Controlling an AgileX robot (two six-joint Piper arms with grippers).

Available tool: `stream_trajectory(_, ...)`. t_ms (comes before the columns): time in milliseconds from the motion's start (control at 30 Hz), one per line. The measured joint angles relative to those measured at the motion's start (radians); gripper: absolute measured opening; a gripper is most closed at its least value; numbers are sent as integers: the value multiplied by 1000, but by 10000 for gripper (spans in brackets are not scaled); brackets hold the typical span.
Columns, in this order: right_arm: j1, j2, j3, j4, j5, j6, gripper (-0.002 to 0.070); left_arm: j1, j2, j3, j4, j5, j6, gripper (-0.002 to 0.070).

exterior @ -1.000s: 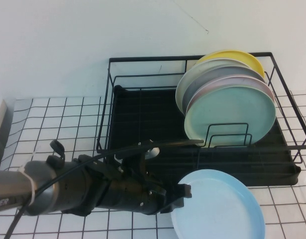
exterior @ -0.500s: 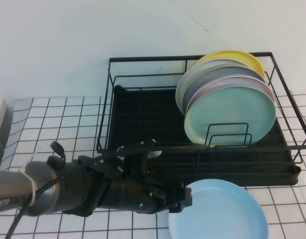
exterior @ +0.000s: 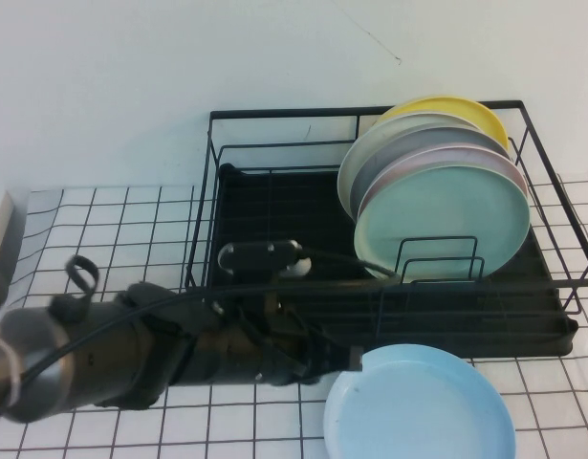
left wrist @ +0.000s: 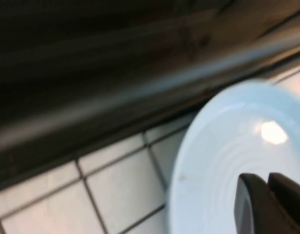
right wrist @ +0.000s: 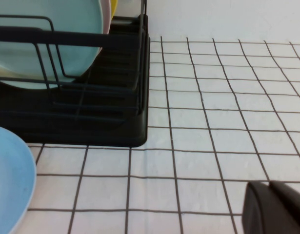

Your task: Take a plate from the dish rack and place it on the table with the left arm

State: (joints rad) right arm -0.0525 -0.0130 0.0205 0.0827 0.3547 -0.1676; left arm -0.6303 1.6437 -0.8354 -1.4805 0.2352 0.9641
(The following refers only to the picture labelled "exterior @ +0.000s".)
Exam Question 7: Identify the white black-grid tablecloth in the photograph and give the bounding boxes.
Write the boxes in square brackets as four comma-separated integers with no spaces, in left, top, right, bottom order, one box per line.
[0,174,588,459]

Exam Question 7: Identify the light blue plate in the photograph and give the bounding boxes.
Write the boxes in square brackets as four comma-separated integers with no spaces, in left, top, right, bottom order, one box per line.
[321,342,518,459]

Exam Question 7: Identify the pink plate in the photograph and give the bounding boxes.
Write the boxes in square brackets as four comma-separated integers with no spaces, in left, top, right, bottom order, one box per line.
[357,145,529,222]

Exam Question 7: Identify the yellow plate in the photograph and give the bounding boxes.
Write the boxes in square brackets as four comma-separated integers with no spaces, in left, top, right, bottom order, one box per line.
[378,95,510,154]

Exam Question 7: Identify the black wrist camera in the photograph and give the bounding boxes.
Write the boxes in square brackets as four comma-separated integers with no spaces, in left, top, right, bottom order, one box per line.
[216,238,315,281]

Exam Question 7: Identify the black plastic drip tray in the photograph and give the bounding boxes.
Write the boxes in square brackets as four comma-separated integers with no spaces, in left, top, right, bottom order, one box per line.
[197,163,579,360]

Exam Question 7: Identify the grey plate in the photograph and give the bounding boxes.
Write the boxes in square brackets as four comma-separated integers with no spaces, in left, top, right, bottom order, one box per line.
[349,124,512,226]

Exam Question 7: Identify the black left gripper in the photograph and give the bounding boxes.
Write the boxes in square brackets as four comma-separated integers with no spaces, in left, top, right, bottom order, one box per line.
[197,291,367,389]

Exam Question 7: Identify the green plate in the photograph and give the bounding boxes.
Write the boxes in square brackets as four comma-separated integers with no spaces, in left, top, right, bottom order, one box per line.
[354,161,533,284]

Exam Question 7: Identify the cream white plate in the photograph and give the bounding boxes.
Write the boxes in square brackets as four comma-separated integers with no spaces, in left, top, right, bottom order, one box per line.
[336,113,486,224]

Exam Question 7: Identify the black wire dish rack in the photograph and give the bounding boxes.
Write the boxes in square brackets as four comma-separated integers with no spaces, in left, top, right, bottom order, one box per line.
[185,98,588,337]

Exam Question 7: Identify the black strap loop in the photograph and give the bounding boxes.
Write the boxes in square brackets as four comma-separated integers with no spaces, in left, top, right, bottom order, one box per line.
[65,254,101,300]

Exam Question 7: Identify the black camera cable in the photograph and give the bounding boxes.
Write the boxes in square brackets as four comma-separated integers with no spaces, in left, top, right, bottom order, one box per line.
[0,246,401,431]

